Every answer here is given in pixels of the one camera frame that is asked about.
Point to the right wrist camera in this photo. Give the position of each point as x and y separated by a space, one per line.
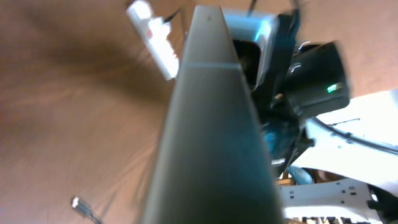
252 43

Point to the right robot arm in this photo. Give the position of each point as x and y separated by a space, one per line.
294 85

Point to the Galaxy S25 Ultra smartphone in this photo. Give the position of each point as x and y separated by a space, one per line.
212 164

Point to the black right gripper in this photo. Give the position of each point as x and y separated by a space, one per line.
282 128

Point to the white power strip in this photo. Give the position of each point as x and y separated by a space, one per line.
154 32

